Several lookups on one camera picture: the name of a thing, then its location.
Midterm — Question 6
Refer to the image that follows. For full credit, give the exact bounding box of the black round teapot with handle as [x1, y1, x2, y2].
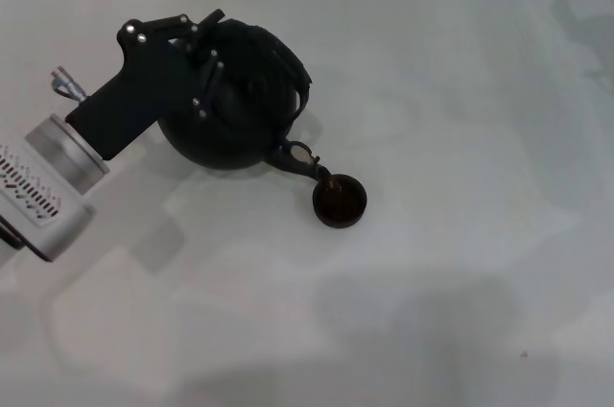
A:
[157, 17, 333, 186]

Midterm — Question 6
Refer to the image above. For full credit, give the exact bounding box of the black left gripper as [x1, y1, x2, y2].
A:
[64, 8, 227, 162]

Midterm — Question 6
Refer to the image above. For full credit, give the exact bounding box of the small dark brown teacup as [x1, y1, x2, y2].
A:
[310, 171, 369, 229]

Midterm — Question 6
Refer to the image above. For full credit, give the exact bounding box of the silver gripper cable plug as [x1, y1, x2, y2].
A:
[50, 65, 91, 105]

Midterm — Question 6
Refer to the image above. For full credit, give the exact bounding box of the silver vented left wrist camera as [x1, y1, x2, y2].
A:
[0, 142, 96, 263]

